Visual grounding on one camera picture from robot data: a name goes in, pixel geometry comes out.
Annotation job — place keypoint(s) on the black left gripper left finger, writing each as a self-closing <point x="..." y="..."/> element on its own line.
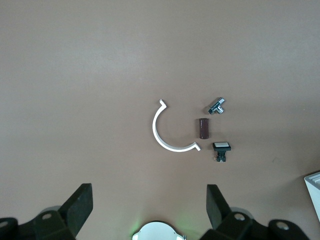
<point x="75" y="212"/>

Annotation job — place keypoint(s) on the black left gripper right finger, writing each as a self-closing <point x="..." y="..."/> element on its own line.
<point x="222" y="217"/>

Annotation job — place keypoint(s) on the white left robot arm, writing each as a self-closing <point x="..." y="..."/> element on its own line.
<point x="158" y="231"/>

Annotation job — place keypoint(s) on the white drawer cabinet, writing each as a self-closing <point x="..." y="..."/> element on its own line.
<point x="313" y="197"/>

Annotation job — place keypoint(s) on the dark brown cylinder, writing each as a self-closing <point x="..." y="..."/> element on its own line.
<point x="203" y="128"/>

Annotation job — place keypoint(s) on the white half-round clamp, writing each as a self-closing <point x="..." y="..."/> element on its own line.
<point x="155" y="130"/>

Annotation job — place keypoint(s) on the chrome metal tee fitting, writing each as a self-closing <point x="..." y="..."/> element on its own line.
<point x="216" y="107"/>

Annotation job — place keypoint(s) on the black switch with white cap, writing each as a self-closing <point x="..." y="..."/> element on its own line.
<point x="221" y="147"/>

